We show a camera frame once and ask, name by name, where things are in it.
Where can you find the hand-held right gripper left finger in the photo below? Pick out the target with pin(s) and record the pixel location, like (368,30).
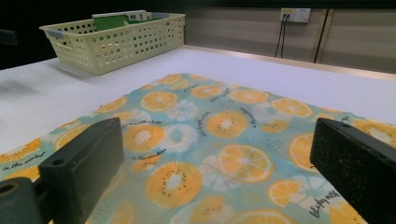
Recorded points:
(84,161)

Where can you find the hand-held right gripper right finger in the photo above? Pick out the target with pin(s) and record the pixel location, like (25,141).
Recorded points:
(358,165)

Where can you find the cream perforated plastic basket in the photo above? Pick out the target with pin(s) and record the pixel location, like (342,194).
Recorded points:
(124,53)

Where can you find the fruit print cloth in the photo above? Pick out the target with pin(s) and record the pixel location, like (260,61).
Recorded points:
(218,140)

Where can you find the grey basket clip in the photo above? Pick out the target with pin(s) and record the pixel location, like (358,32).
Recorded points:
(160,15)
(55,34)

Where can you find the dark object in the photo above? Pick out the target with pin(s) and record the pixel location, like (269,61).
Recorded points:
(7,37)

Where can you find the white box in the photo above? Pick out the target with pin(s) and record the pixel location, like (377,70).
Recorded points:
(134,15)

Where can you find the white wall socket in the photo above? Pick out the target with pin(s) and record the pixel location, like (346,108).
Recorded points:
(299,15)

